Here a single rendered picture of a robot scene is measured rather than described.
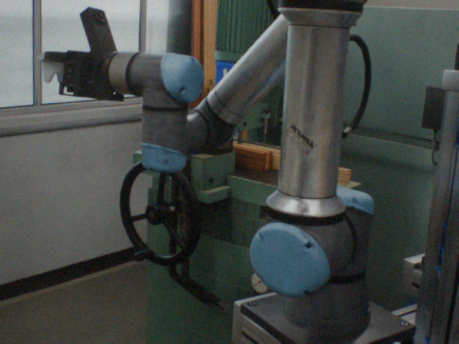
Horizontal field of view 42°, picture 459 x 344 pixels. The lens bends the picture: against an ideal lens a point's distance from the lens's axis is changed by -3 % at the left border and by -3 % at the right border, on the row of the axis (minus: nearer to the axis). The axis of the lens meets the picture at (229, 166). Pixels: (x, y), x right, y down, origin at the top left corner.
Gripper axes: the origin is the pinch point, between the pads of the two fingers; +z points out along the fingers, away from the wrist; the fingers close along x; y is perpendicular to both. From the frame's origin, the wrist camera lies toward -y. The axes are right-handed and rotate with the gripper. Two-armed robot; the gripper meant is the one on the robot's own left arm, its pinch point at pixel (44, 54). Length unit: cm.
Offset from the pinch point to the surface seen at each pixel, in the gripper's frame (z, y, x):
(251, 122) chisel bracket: -4, 12, 77
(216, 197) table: -8, 31, 56
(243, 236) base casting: -13, 42, 63
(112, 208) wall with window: 114, 69, 154
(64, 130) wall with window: 119, 29, 121
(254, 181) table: -16, 26, 61
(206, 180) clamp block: -5, 27, 53
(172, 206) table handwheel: 2, 35, 50
